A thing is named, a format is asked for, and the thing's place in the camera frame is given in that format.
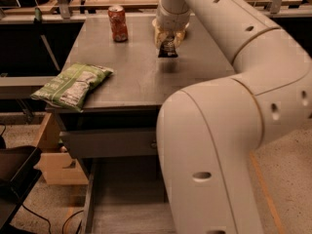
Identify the green chip bag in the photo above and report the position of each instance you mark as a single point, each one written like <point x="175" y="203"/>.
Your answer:
<point x="70" y="88"/>

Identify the open grey middle drawer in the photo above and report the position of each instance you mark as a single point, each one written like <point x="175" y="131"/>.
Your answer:
<point x="127" y="195"/>

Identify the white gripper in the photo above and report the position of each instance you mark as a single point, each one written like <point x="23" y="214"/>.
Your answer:
<point x="172" y="20"/>

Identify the black tray on left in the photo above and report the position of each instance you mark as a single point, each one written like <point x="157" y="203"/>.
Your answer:
<point x="17" y="178"/>

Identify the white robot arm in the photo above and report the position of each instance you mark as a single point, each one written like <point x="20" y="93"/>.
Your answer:
<point x="205" y="132"/>

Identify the red soda can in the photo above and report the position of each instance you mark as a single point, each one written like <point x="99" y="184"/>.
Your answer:
<point x="117" y="20"/>

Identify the light wooden crate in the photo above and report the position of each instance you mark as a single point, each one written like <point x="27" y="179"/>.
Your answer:
<point x="56" y="164"/>

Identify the grey top drawer with knob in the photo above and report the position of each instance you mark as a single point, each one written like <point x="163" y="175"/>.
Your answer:
<point x="110" y="142"/>

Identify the white ceramic bowl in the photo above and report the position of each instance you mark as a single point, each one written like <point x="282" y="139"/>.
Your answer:
<point x="155" y="24"/>

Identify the grey wooden drawer cabinet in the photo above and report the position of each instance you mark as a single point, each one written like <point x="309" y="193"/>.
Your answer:
<point x="141" y="81"/>

